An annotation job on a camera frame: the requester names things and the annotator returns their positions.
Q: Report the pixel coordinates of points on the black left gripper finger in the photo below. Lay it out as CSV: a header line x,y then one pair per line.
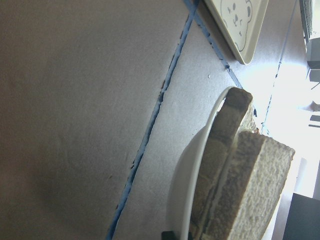
x,y
167,235

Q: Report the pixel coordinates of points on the white round plate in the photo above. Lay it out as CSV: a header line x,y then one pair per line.
x,y
184,181

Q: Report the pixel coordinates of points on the brown bread slice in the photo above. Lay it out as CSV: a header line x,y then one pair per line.
x,y
249,190

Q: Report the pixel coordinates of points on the bread slice under egg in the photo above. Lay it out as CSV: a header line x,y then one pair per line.
x,y
235,115

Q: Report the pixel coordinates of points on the cream bear serving tray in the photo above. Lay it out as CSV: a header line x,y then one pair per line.
x,y
240,22

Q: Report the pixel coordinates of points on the black keyboard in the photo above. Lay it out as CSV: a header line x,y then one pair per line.
x,y
306,12

